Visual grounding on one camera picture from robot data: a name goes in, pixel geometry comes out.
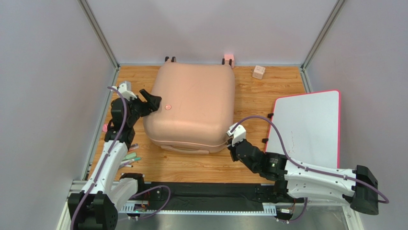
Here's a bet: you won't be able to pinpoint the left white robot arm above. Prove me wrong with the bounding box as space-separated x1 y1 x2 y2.
68 87 162 230

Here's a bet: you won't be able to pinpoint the pink capped bottle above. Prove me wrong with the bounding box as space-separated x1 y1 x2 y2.
102 124 108 133

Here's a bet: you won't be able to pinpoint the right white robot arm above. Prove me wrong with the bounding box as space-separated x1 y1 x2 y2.
227 139 379 215

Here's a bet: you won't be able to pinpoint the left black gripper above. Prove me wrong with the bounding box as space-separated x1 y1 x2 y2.
129 90 163 126

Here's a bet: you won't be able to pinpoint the green marker pens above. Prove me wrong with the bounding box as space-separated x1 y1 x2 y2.
119 152 141 169

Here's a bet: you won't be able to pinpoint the white board pink edge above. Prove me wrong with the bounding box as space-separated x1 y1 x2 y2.
271 90 341 168

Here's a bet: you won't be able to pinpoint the pink suitcase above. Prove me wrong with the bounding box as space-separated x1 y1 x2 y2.
143 58 236 154

